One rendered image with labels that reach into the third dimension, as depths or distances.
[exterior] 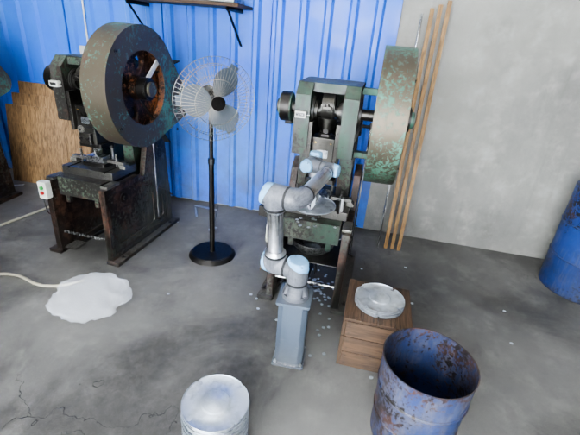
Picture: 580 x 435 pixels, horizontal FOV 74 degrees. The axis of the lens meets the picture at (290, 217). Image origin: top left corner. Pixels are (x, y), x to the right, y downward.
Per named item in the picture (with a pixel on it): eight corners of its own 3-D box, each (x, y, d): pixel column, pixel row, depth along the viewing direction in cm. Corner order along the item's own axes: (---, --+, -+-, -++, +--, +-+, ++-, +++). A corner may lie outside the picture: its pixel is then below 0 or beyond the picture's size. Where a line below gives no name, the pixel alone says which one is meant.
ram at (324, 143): (329, 183, 253) (334, 138, 240) (306, 179, 256) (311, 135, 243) (332, 175, 268) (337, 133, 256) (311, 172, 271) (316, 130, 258)
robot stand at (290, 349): (302, 370, 223) (310, 308, 204) (270, 364, 225) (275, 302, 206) (306, 347, 240) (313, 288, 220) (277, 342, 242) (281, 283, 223)
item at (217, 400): (262, 406, 167) (262, 405, 167) (204, 447, 148) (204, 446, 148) (224, 365, 185) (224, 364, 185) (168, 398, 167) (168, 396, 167)
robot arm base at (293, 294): (306, 305, 206) (308, 290, 201) (279, 300, 207) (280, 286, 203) (310, 289, 219) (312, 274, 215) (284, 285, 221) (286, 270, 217)
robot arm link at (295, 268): (302, 289, 202) (305, 267, 196) (280, 281, 207) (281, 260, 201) (311, 278, 212) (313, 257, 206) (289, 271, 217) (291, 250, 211)
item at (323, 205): (282, 206, 241) (282, 205, 240) (303, 192, 263) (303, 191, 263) (324, 219, 229) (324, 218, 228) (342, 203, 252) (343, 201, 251)
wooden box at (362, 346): (400, 378, 223) (413, 331, 208) (335, 363, 230) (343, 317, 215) (399, 332, 258) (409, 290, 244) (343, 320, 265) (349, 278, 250)
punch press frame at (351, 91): (333, 289, 271) (363, 91, 214) (274, 277, 278) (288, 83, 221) (344, 238, 341) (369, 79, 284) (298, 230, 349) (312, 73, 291)
